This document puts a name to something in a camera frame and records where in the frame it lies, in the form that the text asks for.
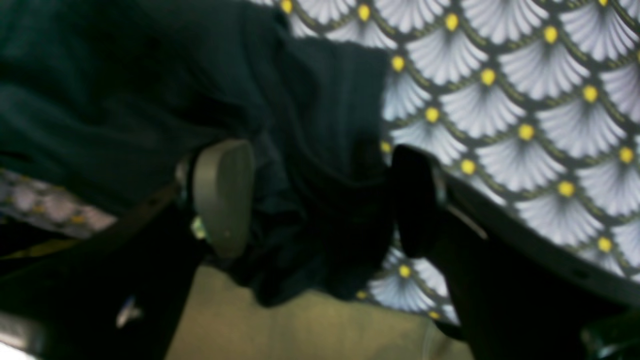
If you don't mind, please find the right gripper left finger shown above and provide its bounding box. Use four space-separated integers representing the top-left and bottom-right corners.
1 140 254 360

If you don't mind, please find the dark grey T-shirt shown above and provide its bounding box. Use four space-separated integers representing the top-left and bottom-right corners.
1 0 394 306

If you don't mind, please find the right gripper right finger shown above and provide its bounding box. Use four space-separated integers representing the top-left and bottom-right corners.
392 145 639 360

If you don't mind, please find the fan-patterned tablecloth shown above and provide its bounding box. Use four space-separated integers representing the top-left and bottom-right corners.
0 0 640 326

